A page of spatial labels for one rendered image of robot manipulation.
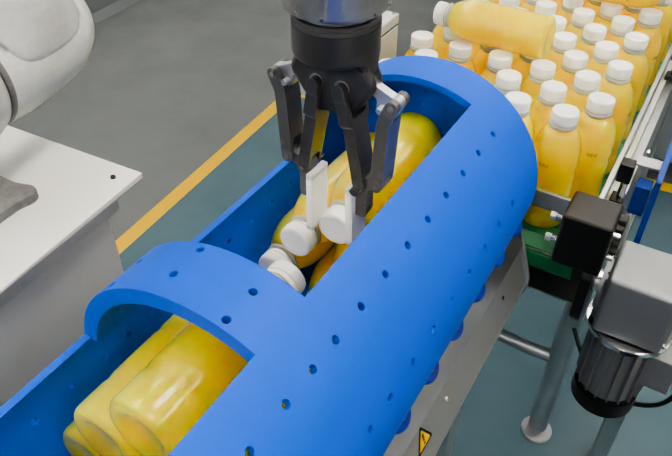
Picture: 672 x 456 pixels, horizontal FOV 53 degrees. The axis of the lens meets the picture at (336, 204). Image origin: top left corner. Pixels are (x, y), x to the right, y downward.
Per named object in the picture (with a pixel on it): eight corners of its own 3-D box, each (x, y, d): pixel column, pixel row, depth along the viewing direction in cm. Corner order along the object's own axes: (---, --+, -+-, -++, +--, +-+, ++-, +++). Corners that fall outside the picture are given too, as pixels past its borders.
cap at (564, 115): (558, 109, 101) (561, 99, 100) (582, 119, 99) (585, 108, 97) (545, 120, 98) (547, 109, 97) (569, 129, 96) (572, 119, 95)
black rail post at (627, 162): (607, 204, 112) (620, 164, 107) (611, 194, 114) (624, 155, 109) (621, 208, 111) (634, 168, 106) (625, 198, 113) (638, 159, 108)
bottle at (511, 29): (539, 54, 106) (432, 28, 114) (546, 65, 112) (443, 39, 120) (555, 10, 105) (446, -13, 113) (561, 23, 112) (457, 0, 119)
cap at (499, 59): (501, 56, 114) (503, 46, 113) (516, 65, 112) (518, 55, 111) (483, 60, 113) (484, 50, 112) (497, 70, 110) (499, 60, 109)
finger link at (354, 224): (359, 172, 65) (366, 174, 65) (359, 227, 70) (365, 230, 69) (344, 188, 63) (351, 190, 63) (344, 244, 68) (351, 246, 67)
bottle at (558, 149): (532, 197, 114) (554, 101, 102) (570, 216, 110) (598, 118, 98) (509, 217, 110) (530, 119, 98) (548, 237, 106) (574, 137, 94)
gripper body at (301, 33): (266, 13, 54) (273, 113, 60) (359, 37, 51) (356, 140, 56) (316, -17, 59) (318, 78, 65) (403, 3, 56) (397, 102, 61)
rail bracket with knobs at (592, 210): (535, 263, 101) (549, 210, 95) (550, 236, 106) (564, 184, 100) (602, 288, 97) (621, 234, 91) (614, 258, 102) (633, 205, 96)
